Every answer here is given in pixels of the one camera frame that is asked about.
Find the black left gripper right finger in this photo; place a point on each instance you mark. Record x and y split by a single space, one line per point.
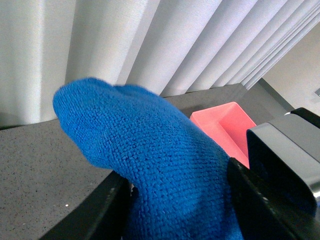
262 213

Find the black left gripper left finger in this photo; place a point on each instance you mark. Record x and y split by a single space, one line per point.
101 216

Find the blue microfiber cloth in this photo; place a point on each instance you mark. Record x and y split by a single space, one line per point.
179 174

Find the pink plastic tray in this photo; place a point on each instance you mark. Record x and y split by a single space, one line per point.
227 125

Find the white pleated curtain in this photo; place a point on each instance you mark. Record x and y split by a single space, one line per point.
170 47

